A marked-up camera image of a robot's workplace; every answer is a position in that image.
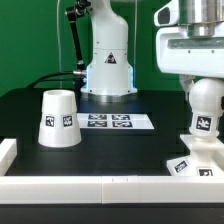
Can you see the white lamp bulb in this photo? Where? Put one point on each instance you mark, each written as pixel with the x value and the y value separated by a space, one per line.
pixel 205 101

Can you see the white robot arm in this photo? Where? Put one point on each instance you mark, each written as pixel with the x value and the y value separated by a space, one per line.
pixel 109 75

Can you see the white left wall block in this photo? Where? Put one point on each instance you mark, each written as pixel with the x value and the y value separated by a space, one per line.
pixel 8 152

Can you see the white lamp shade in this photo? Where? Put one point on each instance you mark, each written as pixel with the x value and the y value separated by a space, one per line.
pixel 59 125

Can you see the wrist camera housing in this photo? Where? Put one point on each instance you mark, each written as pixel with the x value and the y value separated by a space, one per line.
pixel 168 15

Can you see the white front wall bar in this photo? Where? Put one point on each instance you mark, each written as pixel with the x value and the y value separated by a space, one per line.
pixel 110 190

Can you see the white lamp base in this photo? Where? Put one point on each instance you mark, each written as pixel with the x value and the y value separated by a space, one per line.
pixel 206 158

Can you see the white marker sheet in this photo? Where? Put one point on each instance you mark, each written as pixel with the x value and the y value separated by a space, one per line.
pixel 115 121

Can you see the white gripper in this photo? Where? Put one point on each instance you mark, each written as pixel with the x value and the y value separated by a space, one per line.
pixel 176 53

